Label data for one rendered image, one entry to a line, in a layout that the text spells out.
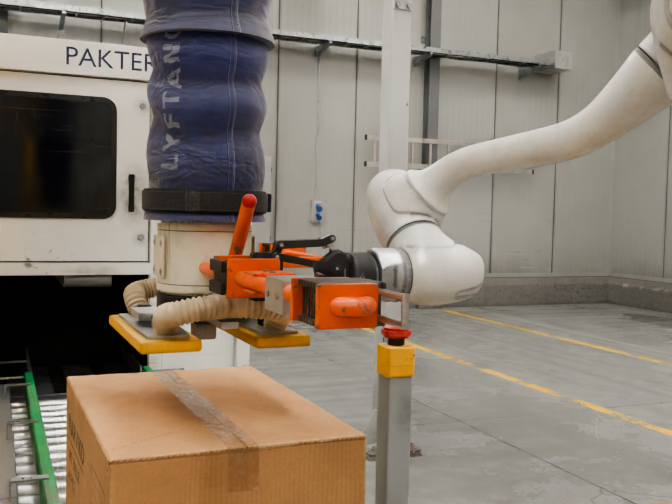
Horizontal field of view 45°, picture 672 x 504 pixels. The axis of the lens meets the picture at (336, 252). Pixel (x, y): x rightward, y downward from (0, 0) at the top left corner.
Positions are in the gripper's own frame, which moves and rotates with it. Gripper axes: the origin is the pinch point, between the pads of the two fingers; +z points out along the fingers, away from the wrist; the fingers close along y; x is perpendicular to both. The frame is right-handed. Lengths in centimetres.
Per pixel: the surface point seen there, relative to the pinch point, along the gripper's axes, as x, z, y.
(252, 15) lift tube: 16.8, -5.3, -43.7
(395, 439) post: 42, -49, 41
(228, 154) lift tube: 15.5, -1.0, -19.6
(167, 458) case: -4.3, 13.1, 25.6
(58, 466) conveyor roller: 126, 16, 66
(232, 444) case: -2.4, 2.9, 25.1
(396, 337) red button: 42, -49, 18
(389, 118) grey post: 266, -163, -61
